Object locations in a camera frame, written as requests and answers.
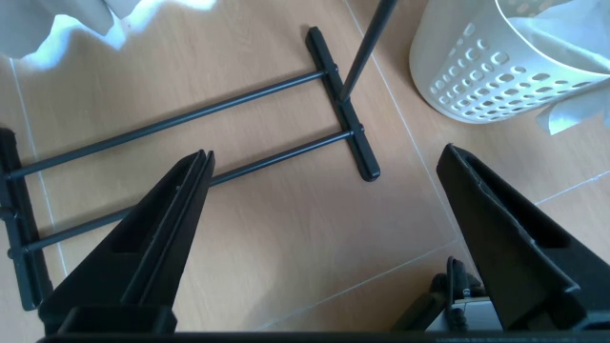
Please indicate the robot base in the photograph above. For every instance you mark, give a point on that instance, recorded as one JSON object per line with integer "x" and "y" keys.
{"x": 457, "y": 309}

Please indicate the black clothes rack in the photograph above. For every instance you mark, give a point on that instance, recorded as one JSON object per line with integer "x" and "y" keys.
{"x": 343, "y": 109}

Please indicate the heap of clothes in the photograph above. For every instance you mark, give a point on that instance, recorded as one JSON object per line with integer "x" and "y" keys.
{"x": 572, "y": 33}

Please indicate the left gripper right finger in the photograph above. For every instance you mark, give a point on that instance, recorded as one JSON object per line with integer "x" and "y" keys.
{"x": 524, "y": 271}

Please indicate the beige curtain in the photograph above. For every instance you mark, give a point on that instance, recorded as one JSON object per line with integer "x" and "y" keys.
{"x": 28, "y": 24}

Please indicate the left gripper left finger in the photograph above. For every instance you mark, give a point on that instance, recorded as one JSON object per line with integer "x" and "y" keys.
{"x": 148, "y": 267}

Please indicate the white laundry basket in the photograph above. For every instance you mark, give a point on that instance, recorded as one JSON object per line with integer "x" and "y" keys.
{"x": 443, "y": 57}

